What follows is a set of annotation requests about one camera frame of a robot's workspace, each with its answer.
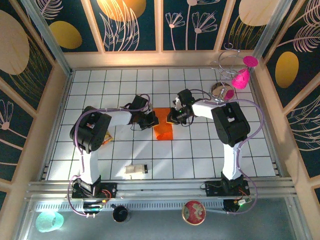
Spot orange cloth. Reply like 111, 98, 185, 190
152, 107, 174, 141

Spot colourful snack bag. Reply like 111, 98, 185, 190
101, 131, 113, 147

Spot chrome spiral glass stand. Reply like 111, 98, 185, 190
209, 42, 242, 104

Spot small beige block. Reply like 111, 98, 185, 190
124, 163, 149, 180

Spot pink stemmed glass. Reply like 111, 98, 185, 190
231, 55, 260, 90

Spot perforated metal strip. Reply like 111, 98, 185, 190
33, 201, 226, 213

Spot red patterned bowl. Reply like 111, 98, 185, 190
181, 199, 207, 225

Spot black mug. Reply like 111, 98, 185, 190
110, 203, 131, 224

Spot small controller board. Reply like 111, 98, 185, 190
83, 199, 111, 213
223, 197, 252, 214

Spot teal translucent cup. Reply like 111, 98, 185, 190
35, 211, 65, 233

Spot aluminium mounting rail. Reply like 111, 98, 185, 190
23, 177, 300, 201

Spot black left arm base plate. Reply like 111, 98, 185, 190
71, 181, 118, 200

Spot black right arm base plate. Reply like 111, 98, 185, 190
204, 179, 251, 198

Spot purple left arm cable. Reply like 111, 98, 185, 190
66, 93, 152, 218

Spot aluminium frame post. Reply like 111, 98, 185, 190
21, 0, 73, 76
252, 0, 296, 60

